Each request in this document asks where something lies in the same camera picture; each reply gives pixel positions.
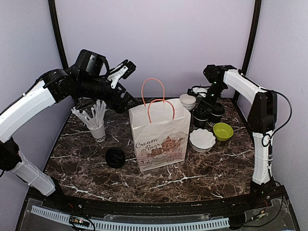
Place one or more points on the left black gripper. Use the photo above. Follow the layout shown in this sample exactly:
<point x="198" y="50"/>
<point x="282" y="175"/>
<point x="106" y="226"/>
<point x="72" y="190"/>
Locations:
<point x="120" y="107"/>

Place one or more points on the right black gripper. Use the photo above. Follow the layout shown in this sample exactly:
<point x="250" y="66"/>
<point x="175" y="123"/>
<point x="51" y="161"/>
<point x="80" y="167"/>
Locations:
<point x="202" y="105"/>

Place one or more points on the black paper coffee cup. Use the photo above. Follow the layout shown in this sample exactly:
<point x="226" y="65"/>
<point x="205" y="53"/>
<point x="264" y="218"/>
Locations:
<point x="200" y="119"/>
<point x="216" y="114"/>

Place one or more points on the stack of paper coffee cups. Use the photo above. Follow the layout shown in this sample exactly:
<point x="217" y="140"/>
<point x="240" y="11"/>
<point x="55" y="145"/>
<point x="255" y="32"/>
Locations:
<point x="188" y="101"/>

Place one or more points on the white paper gift bag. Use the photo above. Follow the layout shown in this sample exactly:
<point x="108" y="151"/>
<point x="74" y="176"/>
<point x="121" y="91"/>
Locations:
<point x="160" y="131"/>

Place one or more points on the stack of black cup lids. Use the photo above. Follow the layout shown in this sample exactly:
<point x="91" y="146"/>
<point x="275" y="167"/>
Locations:
<point x="115" y="157"/>

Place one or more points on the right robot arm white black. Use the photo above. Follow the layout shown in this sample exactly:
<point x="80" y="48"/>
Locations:
<point x="262" y="116"/>

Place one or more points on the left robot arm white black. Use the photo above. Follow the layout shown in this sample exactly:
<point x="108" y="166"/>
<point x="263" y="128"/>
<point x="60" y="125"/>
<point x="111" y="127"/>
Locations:
<point x="49" y="89"/>

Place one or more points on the bundle of wrapped white straws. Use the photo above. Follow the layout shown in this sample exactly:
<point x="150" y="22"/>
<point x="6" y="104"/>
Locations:
<point x="96" y="118"/>

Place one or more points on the green bowl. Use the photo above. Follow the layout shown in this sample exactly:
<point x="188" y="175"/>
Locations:
<point x="223" y="131"/>

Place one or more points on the white paper cup with straws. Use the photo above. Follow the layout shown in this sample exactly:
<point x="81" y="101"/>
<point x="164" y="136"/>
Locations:
<point x="98" y="133"/>

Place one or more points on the white scalloped dish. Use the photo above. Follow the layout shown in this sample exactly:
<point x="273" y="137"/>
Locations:
<point x="202" y="140"/>

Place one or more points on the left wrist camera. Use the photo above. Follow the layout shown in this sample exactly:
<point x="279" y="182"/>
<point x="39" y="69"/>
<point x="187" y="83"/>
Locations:
<point x="123" y="70"/>

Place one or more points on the left black frame post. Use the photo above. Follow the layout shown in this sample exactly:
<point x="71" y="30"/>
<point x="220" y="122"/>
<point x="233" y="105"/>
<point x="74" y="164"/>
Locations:
<point x="57" y="33"/>

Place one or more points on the black frame post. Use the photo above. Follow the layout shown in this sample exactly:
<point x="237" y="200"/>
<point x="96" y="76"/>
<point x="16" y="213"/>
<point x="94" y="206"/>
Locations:
<point x="252" y="36"/>
<point x="57" y="33"/>

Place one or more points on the right black frame post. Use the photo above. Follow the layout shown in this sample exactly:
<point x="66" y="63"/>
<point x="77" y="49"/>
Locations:
<point x="252" y="36"/>

